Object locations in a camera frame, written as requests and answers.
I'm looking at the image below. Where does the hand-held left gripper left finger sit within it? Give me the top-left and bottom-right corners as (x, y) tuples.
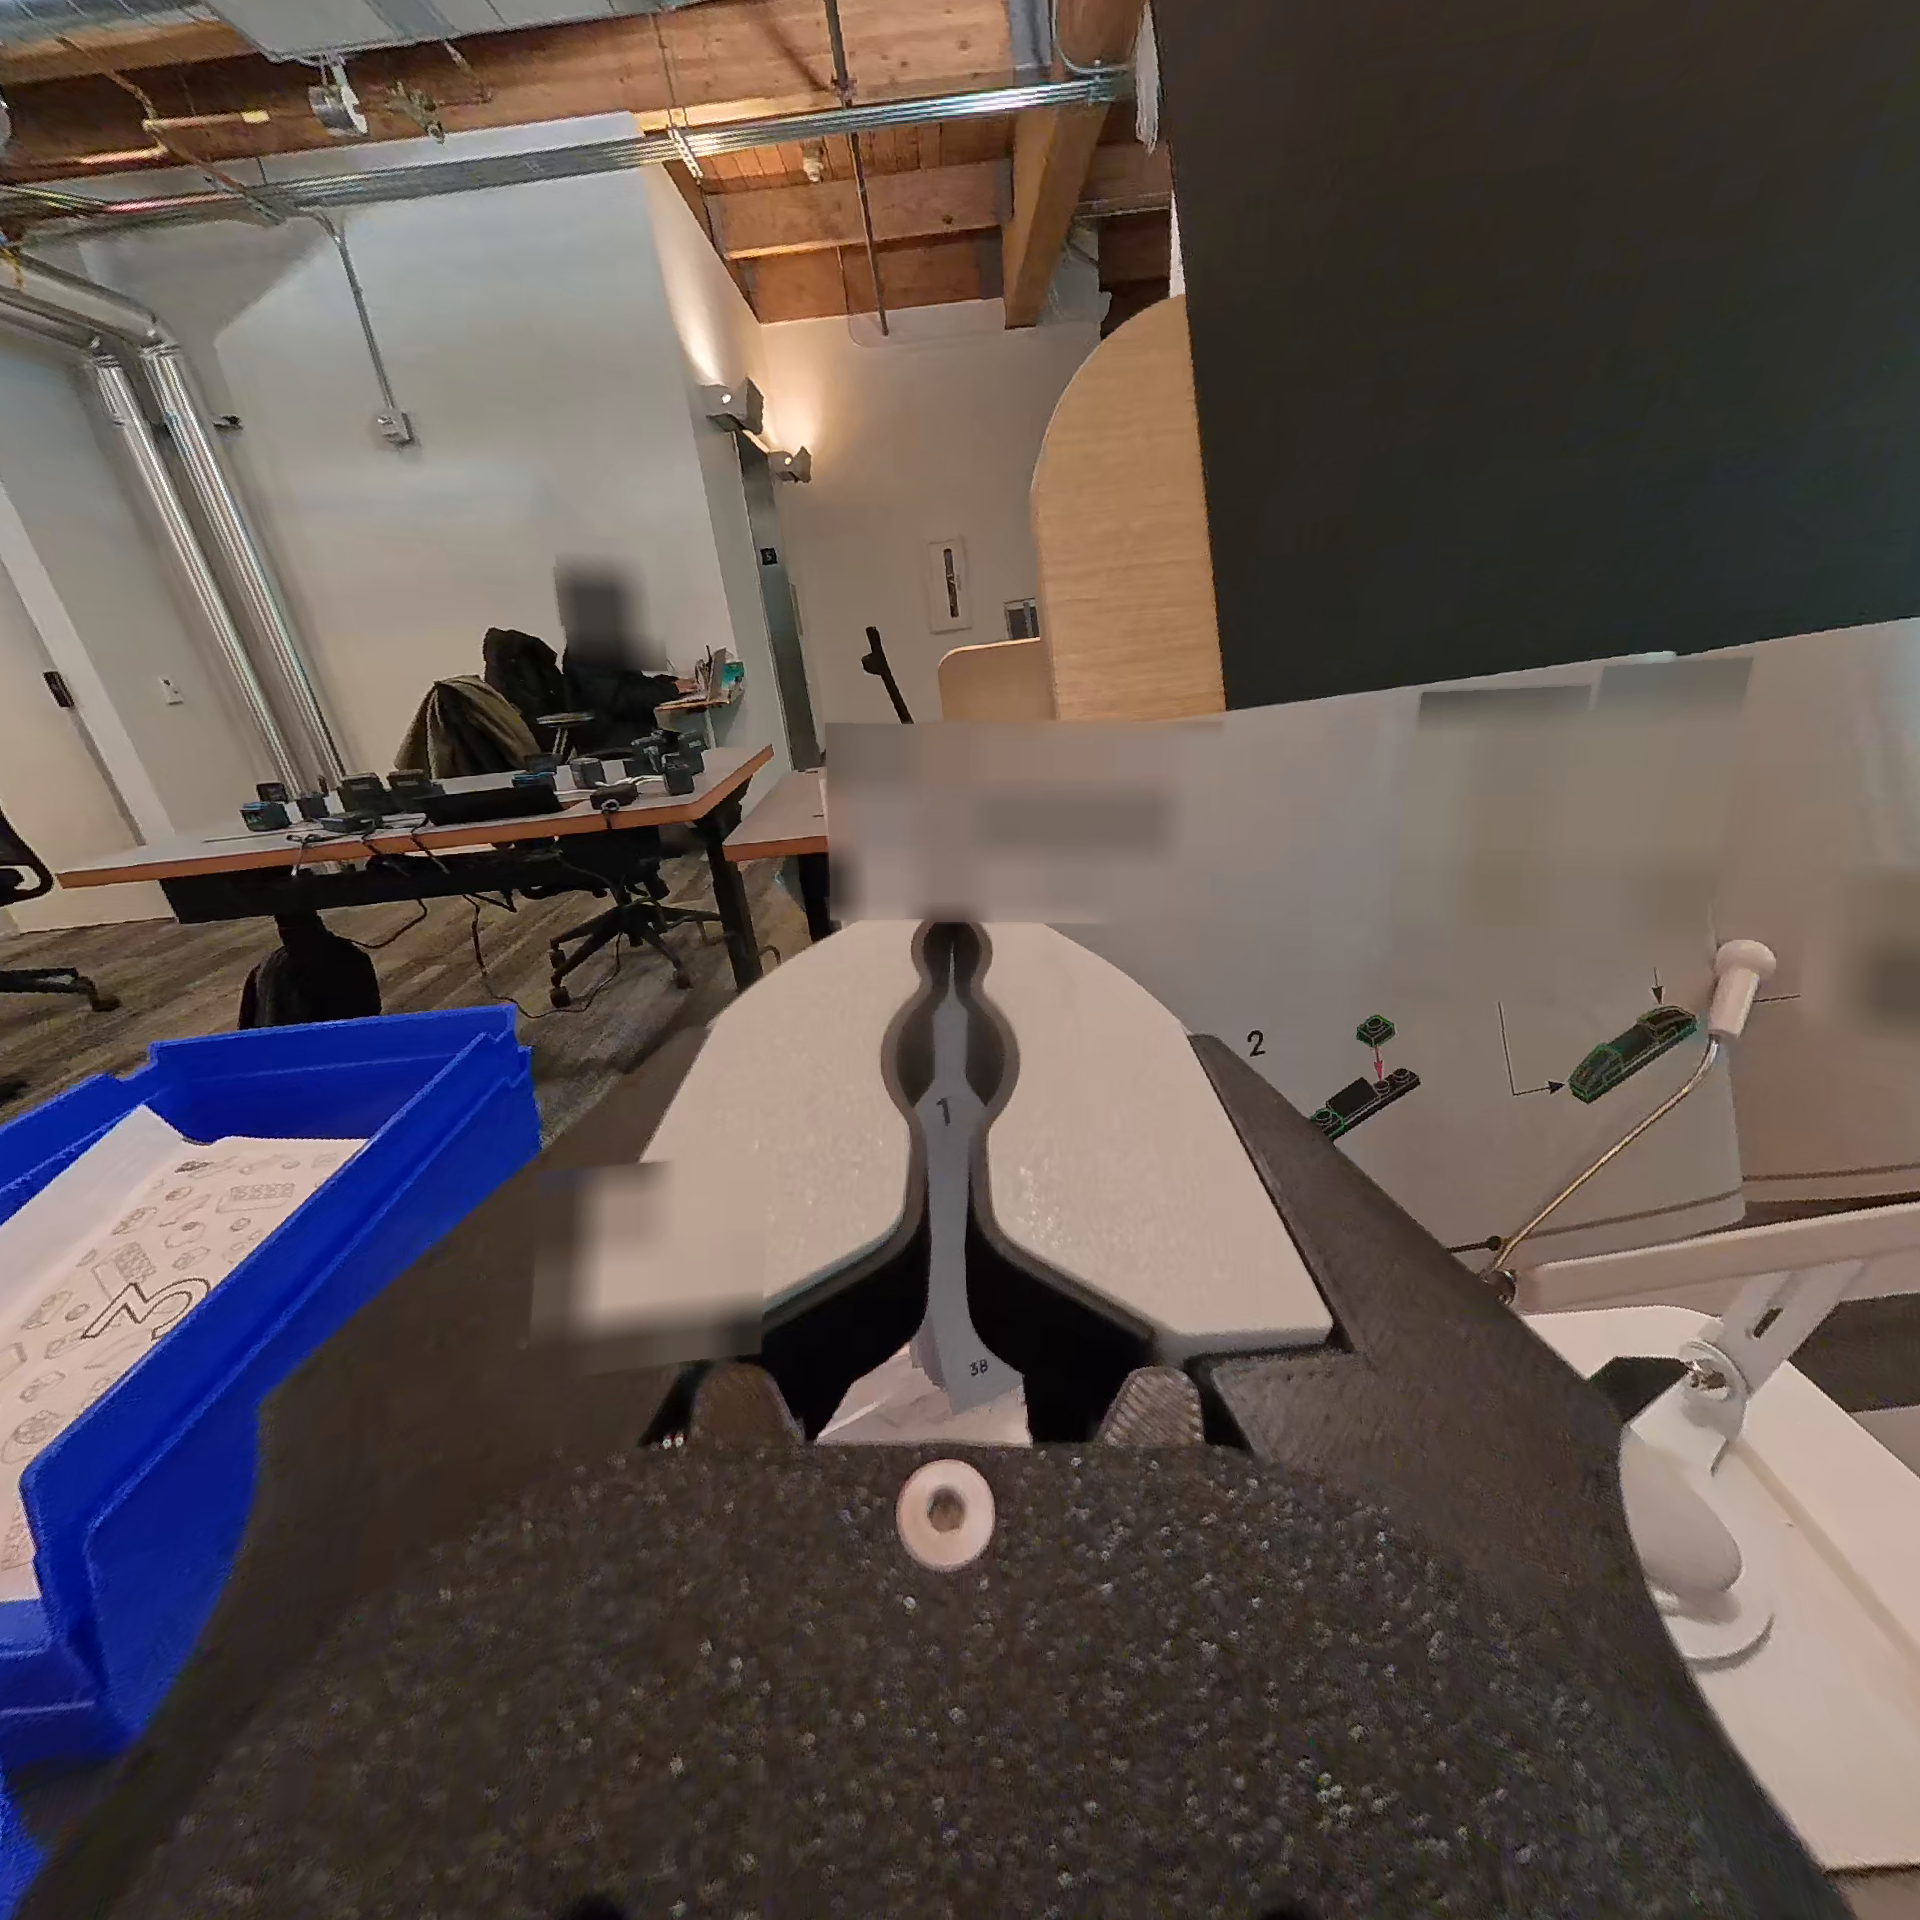
(643, 919), (962, 1443)

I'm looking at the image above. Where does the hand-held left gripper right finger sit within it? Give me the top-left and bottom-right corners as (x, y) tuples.
(961, 921), (1339, 1445)

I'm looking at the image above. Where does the black office chair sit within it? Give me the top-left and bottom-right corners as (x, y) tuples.
(547, 833), (724, 1011)

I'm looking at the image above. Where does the grey office table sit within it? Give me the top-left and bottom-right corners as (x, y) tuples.
(52, 746), (778, 993)

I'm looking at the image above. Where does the open instruction booklet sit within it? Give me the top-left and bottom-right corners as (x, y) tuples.
(817, 623), (1920, 1420)

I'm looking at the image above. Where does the olive jacket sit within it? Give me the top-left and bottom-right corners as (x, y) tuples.
(397, 674), (542, 783)

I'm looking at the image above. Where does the black backpack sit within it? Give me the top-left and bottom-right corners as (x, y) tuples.
(241, 912), (385, 1033)

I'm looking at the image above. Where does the row of small black devices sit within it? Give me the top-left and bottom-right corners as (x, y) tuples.
(241, 731), (707, 839)

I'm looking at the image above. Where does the stack of nested blue bins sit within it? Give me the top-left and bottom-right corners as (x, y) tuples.
(0, 1005), (542, 1920)

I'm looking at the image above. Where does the printed white paper bag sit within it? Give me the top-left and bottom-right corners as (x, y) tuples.
(0, 1111), (369, 1615)

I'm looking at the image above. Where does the white book stand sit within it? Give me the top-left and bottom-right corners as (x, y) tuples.
(938, 0), (1920, 1877)

